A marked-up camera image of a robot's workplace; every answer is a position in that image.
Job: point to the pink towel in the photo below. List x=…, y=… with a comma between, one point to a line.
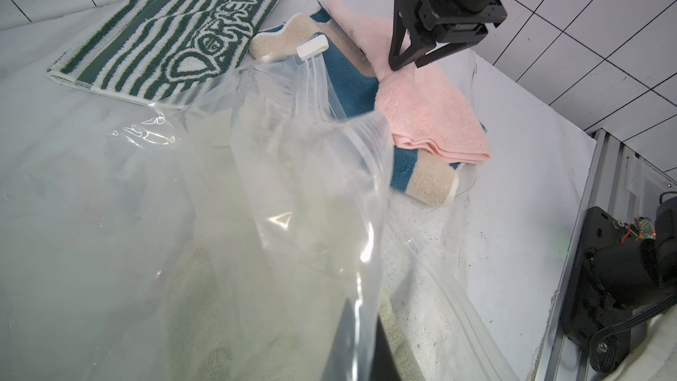
x=424, y=109

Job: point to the pale green towel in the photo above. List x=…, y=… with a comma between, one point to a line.
x=284, y=279

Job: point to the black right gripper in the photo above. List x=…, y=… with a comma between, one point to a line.
x=420, y=25

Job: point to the clear plastic vacuum bag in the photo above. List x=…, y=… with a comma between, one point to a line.
x=96, y=213

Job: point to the teal and beige towel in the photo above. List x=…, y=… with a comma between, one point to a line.
x=417, y=173

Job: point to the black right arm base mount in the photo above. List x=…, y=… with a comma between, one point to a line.
x=624, y=273

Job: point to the green white striped towel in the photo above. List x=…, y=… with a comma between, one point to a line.
x=151, y=50

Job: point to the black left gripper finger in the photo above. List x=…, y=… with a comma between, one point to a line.
x=383, y=366

